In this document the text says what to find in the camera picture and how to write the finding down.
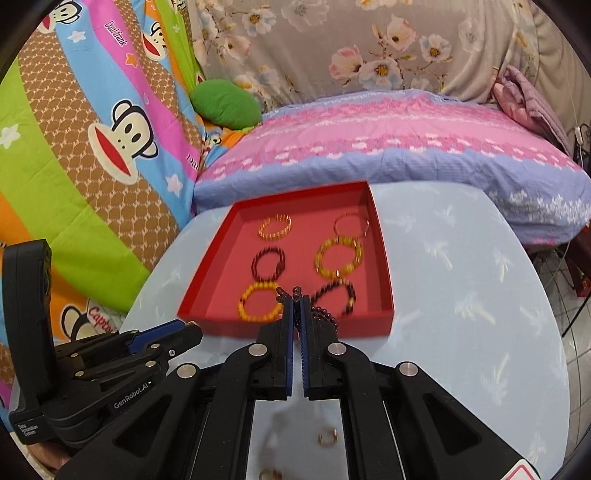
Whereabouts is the yellow large bead bracelet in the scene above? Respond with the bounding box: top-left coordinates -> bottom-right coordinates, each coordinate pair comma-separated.
315,237 -> 363,280

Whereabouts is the red cardboard box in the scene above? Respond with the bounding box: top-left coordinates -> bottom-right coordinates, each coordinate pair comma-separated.
177,181 -> 396,337

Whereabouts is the gold chain bracelet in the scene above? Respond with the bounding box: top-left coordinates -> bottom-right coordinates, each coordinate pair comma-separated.
259,215 -> 293,241

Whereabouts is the purple folded cloth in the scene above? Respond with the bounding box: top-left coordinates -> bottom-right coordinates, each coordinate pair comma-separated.
492,65 -> 573,148

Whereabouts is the pink purple pillow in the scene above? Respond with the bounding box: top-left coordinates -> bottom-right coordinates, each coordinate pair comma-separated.
194,89 -> 591,245

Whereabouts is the white cable with switch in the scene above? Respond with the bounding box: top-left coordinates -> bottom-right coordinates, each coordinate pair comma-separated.
566,83 -> 589,158

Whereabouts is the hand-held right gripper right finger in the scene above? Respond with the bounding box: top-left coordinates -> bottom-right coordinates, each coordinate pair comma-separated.
300,298 -> 541,480

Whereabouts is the monkey print blanket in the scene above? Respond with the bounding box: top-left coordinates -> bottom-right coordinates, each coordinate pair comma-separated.
0,0 -> 218,407

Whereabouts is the green cushion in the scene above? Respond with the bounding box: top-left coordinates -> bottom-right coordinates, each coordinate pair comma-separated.
190,79 -> 262,130

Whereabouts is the grey floral sheet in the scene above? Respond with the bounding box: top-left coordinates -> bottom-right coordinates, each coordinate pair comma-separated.
187,0 -> 591,121

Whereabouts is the dark brown bead bracelet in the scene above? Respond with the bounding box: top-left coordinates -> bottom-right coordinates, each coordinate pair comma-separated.
310,281 -> 357,319

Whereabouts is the gold bangle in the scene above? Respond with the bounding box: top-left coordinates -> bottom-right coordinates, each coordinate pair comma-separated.
333,212 -> 370,240

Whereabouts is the dark red bead bracelet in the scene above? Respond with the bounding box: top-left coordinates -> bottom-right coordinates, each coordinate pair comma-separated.
250,247 -> 287,281

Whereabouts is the orange bead bracelet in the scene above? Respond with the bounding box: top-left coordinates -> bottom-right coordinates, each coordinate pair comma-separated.
237,281 -> 283,321

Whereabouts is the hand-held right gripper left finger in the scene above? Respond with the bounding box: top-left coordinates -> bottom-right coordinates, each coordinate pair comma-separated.
55,298 -> 298,480

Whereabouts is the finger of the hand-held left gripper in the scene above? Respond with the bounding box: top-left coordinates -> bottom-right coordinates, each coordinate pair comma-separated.
74,329 -> 203,381
55,320 -> 190,365

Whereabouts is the purple bead bracelet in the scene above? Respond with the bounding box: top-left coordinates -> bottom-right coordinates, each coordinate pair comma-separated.
276,285 -> 345,330

